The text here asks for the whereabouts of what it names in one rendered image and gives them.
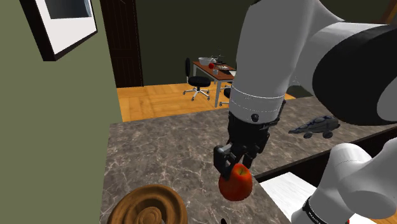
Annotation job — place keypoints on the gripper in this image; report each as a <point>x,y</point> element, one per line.
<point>248,133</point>

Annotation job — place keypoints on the brown wooden bowl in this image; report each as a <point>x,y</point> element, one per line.
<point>139,204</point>

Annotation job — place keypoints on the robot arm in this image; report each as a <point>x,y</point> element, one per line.
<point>266,46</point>

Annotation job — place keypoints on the black office chair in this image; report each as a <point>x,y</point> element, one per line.
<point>227,92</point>
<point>198,81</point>

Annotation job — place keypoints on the grey toy car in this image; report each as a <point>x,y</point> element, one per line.
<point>319,124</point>

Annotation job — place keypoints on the black framed wall picture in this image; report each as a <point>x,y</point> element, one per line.
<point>68,31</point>

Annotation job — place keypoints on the dark wooden door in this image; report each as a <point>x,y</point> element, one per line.
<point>124,46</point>

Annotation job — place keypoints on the brown desk with white legs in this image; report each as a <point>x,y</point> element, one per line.
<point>224,76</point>

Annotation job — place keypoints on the red apple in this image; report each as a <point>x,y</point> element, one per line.
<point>235,186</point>

